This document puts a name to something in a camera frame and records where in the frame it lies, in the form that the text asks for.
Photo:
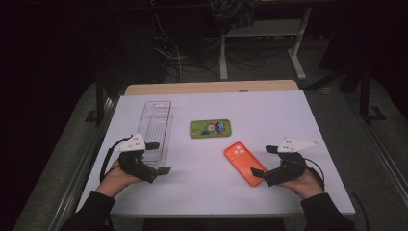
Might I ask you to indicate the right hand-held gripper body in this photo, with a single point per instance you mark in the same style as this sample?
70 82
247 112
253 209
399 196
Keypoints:
288 168

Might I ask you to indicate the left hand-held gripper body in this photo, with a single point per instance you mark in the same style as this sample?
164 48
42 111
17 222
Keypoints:
134 165

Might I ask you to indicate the orange phone case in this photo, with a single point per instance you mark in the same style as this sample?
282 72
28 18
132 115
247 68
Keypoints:
242 162

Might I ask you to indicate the clear plastic rack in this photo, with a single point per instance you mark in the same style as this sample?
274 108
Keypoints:
157 123

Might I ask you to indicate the green cartoon print phone case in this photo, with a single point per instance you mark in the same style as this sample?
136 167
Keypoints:
210 129

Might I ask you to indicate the person's right hand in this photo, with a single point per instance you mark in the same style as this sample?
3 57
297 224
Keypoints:
304 186

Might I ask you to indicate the person's left hand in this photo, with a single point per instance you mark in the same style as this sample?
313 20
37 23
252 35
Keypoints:
114 181

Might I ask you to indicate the white table cover sheet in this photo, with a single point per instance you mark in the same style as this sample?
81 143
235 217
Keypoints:
272 112

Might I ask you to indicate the black metal stand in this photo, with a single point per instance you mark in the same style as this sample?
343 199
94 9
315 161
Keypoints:
365 96
100 102

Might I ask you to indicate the light wooden table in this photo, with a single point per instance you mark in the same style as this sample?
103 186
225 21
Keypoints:
208 87

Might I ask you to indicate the dark plaid cloth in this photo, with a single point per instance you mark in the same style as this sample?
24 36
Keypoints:
234 12

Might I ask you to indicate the grey metal rail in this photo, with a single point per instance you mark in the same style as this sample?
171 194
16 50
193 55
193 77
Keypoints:
385 154
77 179

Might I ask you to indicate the white metal desk frame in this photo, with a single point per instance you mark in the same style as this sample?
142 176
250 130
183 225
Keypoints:
266 28

